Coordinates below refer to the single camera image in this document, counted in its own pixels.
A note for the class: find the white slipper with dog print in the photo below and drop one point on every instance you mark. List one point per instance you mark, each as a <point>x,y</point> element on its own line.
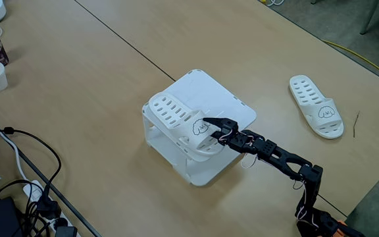
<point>173,112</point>
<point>311,98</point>

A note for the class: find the white two-tier shoe rack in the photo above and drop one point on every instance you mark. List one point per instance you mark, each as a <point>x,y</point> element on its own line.
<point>216,92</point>

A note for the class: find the thin brown stick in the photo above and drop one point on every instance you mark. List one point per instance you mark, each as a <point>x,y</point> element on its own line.
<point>356,126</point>

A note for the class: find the grey chair leg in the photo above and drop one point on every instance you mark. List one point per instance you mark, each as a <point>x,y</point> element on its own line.
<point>370,16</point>

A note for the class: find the black power plug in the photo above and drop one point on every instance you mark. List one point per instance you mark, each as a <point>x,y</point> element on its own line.
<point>65,230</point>
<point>48,207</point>

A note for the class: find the white power strip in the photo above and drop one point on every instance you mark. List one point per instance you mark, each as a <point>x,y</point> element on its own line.
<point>31,191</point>

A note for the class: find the black power brick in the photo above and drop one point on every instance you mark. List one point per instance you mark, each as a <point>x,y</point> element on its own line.
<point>3,219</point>

